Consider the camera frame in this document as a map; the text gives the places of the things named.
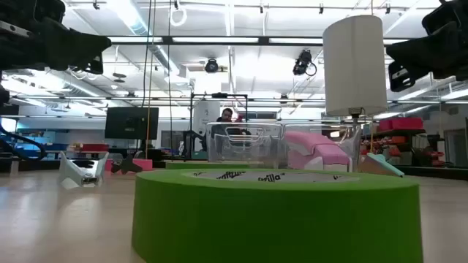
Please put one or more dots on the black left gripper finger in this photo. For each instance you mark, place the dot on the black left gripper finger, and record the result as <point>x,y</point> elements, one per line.
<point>87,41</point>
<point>87,52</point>

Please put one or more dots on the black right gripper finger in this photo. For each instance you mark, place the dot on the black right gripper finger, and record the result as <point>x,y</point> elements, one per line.
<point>420,45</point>
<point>424,60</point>

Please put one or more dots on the teal staple remover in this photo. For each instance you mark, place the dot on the teal staple remover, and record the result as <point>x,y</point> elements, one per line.
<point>384,163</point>

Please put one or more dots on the pink cloth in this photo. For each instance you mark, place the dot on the pink cloth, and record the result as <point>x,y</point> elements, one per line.
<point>314,149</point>

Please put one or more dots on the black staple remover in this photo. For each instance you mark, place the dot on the black staple remover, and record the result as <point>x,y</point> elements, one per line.
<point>126,167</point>

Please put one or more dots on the green tape roll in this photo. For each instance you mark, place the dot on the green tape roll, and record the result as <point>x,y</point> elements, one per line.
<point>256,219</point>

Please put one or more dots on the red storage bin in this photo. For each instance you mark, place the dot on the red storage bin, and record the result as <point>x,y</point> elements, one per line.
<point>400,123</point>

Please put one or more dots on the white paper towel roll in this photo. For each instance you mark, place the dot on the white paper towel roll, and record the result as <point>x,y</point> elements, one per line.
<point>354,65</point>

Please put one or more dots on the black storage shelf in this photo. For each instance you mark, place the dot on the black storage shelf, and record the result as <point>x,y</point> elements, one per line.
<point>402,130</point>

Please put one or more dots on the black monitor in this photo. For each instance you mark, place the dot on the black monitor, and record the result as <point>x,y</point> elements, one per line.
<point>131,123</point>

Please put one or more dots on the red box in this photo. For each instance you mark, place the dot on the red box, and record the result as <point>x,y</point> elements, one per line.
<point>95,147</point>

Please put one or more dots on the clear plastic bin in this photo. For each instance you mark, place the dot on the clear plastic bin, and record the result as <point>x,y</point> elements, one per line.
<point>219,149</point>
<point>352,146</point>

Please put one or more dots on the black hanging spotlight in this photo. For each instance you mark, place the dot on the black hanging spotlight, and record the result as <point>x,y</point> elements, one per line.
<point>302,62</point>
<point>211,65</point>

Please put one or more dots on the person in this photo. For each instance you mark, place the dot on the person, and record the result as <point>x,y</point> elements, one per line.
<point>226,115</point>

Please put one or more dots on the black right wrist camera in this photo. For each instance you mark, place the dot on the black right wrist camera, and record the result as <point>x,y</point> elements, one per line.
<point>449,16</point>

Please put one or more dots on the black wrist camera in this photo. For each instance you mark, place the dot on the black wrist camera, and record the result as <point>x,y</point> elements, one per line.
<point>51,9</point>
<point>449,16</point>

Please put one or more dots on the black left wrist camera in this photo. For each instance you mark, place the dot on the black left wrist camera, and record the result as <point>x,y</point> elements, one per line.
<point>51,9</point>

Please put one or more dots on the black aluminium rig frame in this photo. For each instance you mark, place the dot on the black aluminium rig frame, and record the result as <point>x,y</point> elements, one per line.
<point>219,40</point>

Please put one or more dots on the black metal frame stand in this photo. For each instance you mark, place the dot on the black metal frame stand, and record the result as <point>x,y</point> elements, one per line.
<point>219,95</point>

